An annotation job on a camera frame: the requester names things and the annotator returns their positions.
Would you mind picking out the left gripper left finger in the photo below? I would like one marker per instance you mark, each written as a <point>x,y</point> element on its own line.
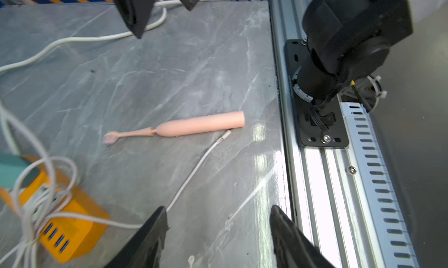
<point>144,249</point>

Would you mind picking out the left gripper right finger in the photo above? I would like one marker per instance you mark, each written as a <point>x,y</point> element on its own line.
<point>291,248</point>

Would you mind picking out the orange power strip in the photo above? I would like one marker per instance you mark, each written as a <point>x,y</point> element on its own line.
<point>54,213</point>

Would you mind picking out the pink electric toothbrush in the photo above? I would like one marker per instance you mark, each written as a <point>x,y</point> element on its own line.
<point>185,127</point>

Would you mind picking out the teal charger cube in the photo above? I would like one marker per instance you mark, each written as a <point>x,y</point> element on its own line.
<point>11,167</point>

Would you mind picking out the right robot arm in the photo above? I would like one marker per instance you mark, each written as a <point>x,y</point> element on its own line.
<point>350,39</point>

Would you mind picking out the aluminium front rail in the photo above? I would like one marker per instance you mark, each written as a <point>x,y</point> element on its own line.
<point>343,199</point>

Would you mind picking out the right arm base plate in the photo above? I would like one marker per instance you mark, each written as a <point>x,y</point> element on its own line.
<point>318,118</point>

